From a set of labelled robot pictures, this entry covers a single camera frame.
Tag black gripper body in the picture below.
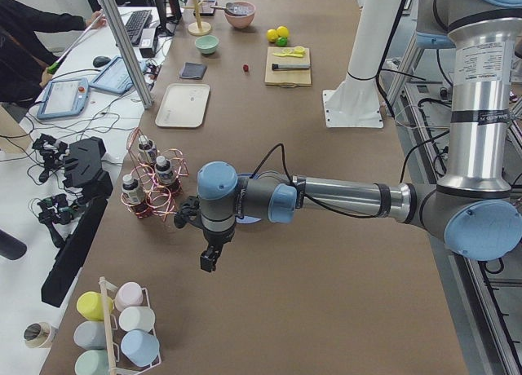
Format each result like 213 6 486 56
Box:
200 227 234 272

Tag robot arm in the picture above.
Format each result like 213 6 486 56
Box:
197 0 521 272

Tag dark drink bottle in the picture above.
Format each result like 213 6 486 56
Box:
154 155 175 186
138 135 157 163
122 174 148 214

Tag pink cup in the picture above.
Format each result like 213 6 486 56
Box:
114 281 144 311

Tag white cup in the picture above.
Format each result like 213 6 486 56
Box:
118 307 156 333

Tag light blue cup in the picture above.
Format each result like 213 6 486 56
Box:
121 329 160 367

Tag cream serving tray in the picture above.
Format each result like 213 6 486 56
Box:
155 83 210 129

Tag yellow cup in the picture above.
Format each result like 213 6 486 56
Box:
76 291 104 321

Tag grey blue cup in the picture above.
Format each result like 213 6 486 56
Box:
73 320 106 350

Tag grey folded cloth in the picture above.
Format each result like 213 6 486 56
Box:
179 62 207 80

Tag mint green cup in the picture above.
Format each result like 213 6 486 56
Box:
74 350 109 375

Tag wooden cutting board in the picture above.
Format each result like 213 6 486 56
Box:
264 46 312 87

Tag steel knife sharpener rod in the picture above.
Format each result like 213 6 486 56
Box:
271 63 311 71

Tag blue teach pendant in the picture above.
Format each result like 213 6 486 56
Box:
37 77 90 120
90 56 134 95

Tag green bowl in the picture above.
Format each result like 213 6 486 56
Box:
194 34 219 55

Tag yellow plastic knife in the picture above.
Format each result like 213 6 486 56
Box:
272 51 305 58

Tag tape roll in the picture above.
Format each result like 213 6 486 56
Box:
23 322 56 348

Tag green lime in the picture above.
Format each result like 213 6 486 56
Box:
276 37 288 47

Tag yellow lemon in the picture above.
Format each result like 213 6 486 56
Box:
266 29 279 42
276 25 290 38

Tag wooden mug tree stand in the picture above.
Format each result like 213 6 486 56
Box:
185 0 212 37

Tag black computer mouse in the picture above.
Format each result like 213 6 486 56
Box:
92 55 111 68

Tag pink bowl with ice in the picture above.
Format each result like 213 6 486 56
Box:
225 2 256 29

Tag black keyboard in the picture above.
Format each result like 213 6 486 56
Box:
125 10 152 46

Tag metal ice scoop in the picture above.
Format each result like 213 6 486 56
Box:
210 2 248 16

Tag person in black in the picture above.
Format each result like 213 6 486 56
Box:
1 0 107 108

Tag copper wire bottle rack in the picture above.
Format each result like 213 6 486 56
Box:
121 128 189 221

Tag aluminium frame post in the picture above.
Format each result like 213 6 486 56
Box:
98 0 153 109

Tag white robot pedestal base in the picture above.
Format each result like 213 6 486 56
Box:
323 0 405 128

